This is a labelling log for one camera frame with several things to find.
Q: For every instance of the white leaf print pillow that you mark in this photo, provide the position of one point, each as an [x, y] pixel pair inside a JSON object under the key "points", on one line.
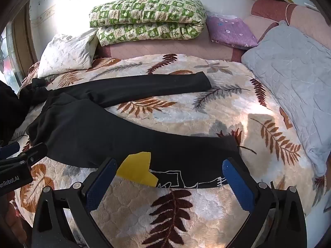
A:
{"points": [[67, 54]]}

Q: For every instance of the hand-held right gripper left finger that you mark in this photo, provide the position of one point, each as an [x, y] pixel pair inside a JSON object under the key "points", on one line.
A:
{"points": [[101, 186]]}

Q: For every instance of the grey quilted pillow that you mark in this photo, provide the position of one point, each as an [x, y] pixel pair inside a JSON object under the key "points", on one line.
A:
{"points": [[292, 77]]}

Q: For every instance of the purple floral pillow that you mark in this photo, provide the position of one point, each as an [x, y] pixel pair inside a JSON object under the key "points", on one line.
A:
{"points": [[232, 31]]}

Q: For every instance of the leaf print fleece blanket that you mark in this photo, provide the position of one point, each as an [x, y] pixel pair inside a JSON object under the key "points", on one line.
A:
{"points": [[196, 113]]}

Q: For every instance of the dark cloth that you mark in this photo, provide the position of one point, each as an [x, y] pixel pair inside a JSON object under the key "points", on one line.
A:
{"points": [[13, 108]]}

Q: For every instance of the pink padded headboard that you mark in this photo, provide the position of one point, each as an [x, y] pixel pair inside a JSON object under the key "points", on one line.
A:
{"points": [[307, 23]]}

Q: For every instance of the green checked folded quilt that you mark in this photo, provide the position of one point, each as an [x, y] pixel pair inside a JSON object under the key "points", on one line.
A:
{"points": [[147, 18]]}

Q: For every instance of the pink quilted bed sheet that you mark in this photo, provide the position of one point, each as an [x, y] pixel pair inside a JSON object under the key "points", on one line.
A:
{"points": [[168, 49]]}

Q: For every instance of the wooden door with stained glass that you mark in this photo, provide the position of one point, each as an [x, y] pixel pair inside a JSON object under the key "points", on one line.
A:
{"points": [[18, 46]]}

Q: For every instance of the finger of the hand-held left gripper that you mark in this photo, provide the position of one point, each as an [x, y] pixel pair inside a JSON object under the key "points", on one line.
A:
{"points": [[9, 149], [35, 153]]}

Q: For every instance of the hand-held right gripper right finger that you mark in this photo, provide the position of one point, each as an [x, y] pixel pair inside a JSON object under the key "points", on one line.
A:
{"points": [[238, 186]]}

